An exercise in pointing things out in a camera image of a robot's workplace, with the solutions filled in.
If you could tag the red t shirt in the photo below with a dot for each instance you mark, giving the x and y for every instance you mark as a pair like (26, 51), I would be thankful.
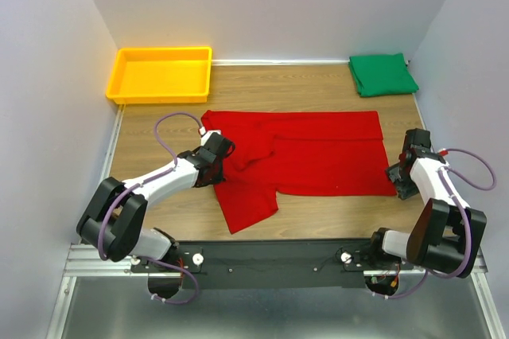
(312, 154)

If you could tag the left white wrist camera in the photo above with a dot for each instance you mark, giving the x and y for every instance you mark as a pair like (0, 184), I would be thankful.
(205, 134)

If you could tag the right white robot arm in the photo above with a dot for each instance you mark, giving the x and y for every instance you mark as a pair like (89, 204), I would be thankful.
(447, 236)

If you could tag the folded green t shirt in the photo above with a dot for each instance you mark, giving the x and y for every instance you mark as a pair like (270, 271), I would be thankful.
(381, 74)

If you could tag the yellow plastic tray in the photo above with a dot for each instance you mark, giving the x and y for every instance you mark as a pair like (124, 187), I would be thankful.
(167, 75)

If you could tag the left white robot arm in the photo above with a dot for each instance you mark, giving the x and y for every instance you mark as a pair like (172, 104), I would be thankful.
(112, 221)

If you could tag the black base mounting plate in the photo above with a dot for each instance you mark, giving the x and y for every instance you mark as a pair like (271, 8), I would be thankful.
(274, 264)

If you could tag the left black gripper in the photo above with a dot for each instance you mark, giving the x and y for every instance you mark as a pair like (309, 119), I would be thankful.
(219, 178)

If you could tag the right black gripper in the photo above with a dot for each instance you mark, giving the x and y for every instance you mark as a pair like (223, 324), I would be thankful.
(406, 191)

